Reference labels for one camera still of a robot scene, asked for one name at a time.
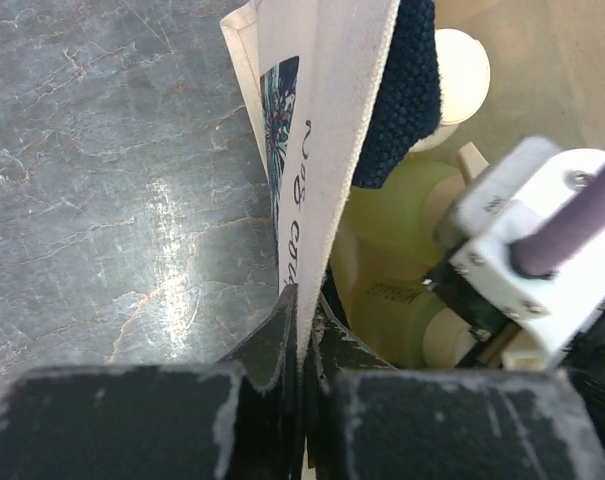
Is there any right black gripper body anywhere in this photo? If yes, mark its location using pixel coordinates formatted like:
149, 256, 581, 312
562, 306, 605, 425

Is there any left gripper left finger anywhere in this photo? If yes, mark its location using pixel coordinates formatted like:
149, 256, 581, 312
0, 285, 298, 479

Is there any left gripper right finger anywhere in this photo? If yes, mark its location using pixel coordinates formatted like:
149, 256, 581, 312
305, 301, 605, 479

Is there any green bottle round cap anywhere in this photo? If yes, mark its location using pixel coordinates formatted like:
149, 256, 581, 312
349, 279, 478, 369

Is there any green pump dispenser bottle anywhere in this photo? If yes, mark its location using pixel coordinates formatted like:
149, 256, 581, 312
331, 160, 465, 285

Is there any cream lotion bottle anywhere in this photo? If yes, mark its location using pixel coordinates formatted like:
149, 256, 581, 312
410, 29, 491, 153

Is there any cream canvas tote bag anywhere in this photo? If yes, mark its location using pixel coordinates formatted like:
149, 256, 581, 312
221, 1, 605, 354

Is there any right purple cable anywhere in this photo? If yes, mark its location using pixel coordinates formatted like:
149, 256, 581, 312
514, 149, 605, 280

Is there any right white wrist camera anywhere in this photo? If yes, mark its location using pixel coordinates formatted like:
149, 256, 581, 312
424, 136, 605, 370

